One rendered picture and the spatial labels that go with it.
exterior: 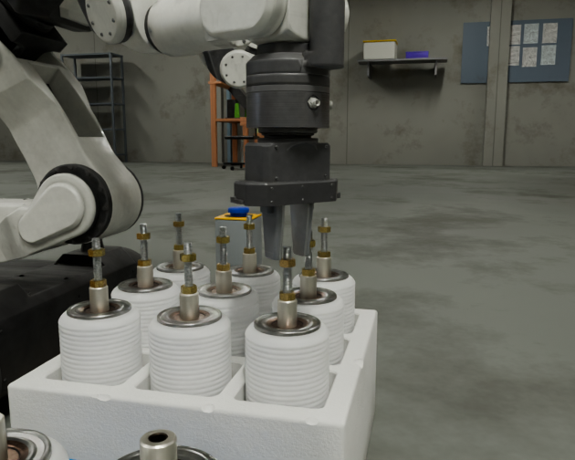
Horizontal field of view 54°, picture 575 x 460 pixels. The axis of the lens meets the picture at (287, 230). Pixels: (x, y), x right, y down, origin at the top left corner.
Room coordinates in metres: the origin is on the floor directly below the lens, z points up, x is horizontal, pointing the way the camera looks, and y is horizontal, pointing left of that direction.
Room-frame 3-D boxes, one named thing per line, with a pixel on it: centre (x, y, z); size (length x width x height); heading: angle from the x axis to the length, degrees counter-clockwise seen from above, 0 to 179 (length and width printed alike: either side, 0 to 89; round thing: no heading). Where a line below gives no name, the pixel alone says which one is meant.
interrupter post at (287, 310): (0.61, 0.00, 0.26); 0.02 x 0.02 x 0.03
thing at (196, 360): (0.64, 0.11, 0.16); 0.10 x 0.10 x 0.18
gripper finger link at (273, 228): (0.60, 0.02, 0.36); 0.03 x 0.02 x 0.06; 35
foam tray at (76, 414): (0.76, 0.09, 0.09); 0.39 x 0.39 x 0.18; 76
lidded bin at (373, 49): (9.51, -1.50, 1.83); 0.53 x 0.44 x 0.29; 77
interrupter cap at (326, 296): (0.73, -0.03, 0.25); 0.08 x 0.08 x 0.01
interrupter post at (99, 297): (0.67, 0.23, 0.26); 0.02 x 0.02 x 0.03
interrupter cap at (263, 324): (0.61, 0.00, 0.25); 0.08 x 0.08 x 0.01
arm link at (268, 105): (0.61, 0.00, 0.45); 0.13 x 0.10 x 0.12; 125
